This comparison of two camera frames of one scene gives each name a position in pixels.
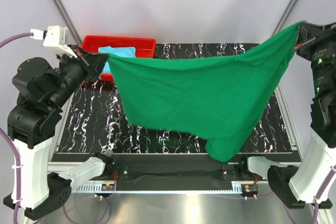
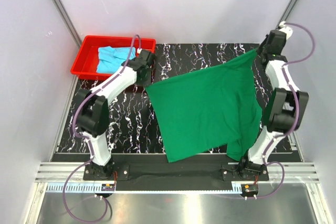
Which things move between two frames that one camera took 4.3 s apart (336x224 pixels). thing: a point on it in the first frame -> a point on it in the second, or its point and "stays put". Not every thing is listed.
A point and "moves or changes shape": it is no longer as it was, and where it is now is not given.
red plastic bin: (145, 48) stays put
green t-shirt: (216, 93) moves or changes shape
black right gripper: (313, 35) -> (259, 50)
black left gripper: (96, 61) -> (146, 83)
